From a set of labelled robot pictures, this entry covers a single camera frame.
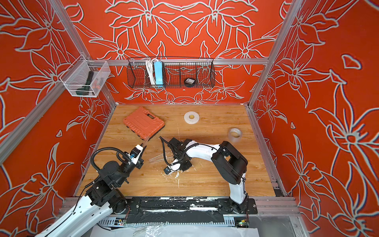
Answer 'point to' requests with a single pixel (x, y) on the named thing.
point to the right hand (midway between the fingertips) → (177, 164)
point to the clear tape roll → (235, 135)
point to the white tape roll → (191, 117)
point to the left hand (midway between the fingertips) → (143, 144)
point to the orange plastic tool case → (143, 123)
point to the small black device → (189, 82)
